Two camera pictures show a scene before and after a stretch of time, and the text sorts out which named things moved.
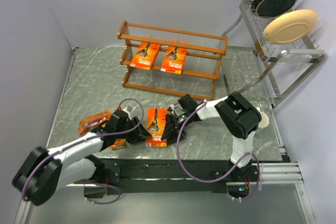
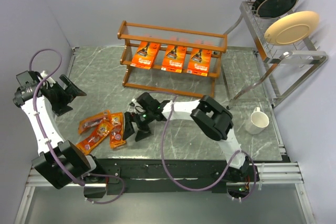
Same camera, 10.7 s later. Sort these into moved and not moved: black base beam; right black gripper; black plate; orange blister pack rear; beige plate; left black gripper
Moved: right black gripper; left black gripper
Not moved: orange blister pack rear; black base beam; black plate; beige plate
